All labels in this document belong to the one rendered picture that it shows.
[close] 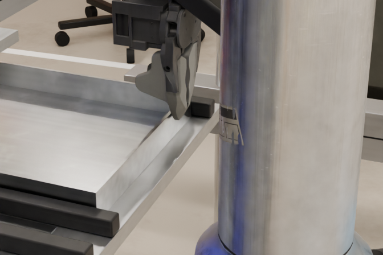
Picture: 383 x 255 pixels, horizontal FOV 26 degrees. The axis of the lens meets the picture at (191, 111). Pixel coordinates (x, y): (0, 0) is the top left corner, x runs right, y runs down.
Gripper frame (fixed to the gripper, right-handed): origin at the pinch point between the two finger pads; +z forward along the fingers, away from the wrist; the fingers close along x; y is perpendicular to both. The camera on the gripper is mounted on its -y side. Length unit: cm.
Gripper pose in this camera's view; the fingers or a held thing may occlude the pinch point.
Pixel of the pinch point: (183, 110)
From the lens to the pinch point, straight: 98.4
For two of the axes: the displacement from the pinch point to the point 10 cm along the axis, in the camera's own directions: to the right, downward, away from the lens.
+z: 0.0, 9.0, 4.3
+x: -3.5, 4.1, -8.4
